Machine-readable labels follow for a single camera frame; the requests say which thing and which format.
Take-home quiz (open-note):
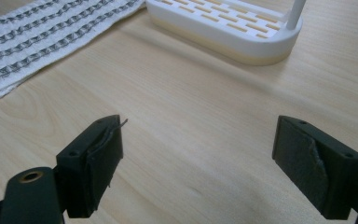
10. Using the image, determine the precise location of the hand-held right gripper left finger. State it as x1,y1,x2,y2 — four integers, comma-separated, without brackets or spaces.
55,114,129,219

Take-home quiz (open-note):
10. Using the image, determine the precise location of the white cloth with grey stripes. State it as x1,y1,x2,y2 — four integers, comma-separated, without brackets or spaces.
0,0,147,101

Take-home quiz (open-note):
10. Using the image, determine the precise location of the white slotted drying rack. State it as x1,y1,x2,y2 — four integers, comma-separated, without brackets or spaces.
145,0,308,66

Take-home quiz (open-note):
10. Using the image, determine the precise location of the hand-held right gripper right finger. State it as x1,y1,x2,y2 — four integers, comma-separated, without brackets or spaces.
271,115,358,221

